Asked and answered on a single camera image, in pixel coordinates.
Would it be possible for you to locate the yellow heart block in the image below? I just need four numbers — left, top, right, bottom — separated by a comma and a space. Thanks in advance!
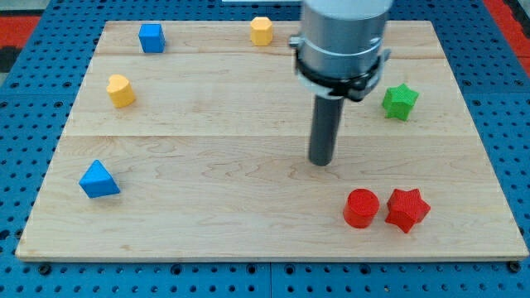
106, 74, 136, 108

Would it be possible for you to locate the blue cube block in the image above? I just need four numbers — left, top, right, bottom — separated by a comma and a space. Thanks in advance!
138, 23, 166, 53

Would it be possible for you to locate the green star block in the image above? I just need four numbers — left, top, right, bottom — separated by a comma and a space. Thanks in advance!
382, 84, 419, 122

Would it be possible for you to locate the yellow hexagon block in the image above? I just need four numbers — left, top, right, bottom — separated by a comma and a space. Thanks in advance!
250, 17, 273, 46

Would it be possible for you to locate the red cylinder block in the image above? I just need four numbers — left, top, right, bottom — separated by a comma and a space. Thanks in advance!
343, 189, 380, 228

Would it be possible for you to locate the red star block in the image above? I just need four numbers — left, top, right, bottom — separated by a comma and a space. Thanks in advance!
385, 189, 431, 233

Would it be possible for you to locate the blue triangle block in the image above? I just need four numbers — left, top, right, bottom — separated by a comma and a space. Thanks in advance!
79, 160, 120, 199

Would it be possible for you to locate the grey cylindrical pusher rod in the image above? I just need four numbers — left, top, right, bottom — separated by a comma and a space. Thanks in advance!
308, 96, 344, 166

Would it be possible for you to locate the wooden board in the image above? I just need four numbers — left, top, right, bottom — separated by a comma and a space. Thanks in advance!
16, 21, 528, 262

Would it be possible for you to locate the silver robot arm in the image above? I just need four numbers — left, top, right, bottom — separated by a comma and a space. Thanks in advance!
289, 0, 393, 102

